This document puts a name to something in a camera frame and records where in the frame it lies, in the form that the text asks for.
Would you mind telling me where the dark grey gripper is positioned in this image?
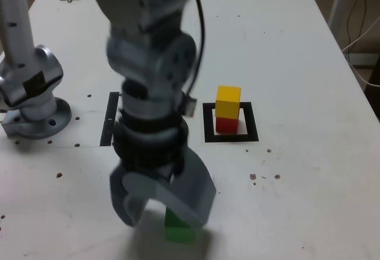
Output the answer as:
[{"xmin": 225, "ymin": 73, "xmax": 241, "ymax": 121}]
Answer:
[{"xmin": 109, "ymin": 148, "xmax": 217, "ymax": 230}]

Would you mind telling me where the green cube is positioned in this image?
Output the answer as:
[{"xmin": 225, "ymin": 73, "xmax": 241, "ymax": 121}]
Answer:
[{"xmin": 164, "ymin": 208, "xmax": 197, "ymax": 243}]

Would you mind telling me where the red cube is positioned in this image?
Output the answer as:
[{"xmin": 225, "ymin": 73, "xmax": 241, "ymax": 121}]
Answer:
[{"xmin": 215, "ymin": 116, "xmax": 240, "ymax": 134}]

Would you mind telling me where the yellow cube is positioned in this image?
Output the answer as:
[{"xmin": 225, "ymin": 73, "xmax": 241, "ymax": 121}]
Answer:
[{"xmin": 215, "ymin": 85, "xmax": 242, "ymax": 121}]

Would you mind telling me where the black tape square outline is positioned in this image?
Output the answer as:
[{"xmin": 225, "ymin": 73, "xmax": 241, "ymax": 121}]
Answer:
[{"xmin": 202, "ymin": 102, "xmax": 259, "ymax": 144}]

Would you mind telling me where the black tape strip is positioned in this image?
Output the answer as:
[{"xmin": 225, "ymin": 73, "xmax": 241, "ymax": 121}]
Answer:
[{"xmin": 100, "ymin": 91, "xmax": 121, "ymax": 147}]

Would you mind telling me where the small gripper camera box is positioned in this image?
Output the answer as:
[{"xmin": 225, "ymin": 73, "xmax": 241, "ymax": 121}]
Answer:
[{"xmin": 182, "ymin": 93, "xmax": 198, "ymax": 118}]

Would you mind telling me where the white cable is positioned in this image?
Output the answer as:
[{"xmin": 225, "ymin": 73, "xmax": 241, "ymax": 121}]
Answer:
[{"xmin": 341, "ymin": 16, "xmax": 380, "ymax": 88}]

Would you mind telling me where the thin black cable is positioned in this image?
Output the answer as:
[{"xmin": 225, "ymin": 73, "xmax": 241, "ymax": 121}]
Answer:
[
  {"xmin": 361, "ymin": 0, "xmax": 369, "ymax": 34},
  {"xmin": 346, "ymin": 0, "xmax": 365, "ymax": 45}
]

